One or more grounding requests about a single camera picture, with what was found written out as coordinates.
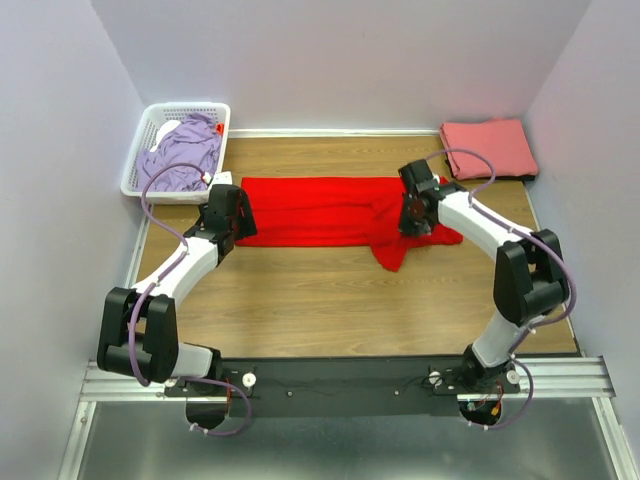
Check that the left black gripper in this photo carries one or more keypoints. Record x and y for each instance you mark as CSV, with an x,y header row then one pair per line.
x,y
247,223

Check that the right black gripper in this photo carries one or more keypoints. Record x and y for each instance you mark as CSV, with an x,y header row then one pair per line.
x,y
405,227

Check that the red t shirt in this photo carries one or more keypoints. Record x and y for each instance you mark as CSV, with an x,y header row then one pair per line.
x,y
336,212

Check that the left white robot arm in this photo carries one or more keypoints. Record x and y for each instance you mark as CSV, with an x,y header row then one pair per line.
x,y
139,335

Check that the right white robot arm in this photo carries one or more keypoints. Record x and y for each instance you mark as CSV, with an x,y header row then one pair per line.
x,y
531,288

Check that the purple t shirt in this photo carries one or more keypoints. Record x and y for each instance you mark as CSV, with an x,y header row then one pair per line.
x,y
192,148

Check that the folded pink t shirt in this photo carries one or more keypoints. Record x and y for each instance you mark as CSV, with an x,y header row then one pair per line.
x,y
501,141

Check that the white garment in basket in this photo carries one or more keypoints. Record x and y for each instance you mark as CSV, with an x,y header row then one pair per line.
x,y
163,131

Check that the white plastic laundry basket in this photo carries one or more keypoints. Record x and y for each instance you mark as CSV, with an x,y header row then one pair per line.
x,y
152,118

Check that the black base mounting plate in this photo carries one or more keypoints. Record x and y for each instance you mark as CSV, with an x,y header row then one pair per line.
x,y
435,385

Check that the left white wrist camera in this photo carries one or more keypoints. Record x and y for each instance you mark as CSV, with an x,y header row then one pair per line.
x,y
220,178

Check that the aluminium frame rail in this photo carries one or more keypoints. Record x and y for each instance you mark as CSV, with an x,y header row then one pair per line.
x,y
312,302

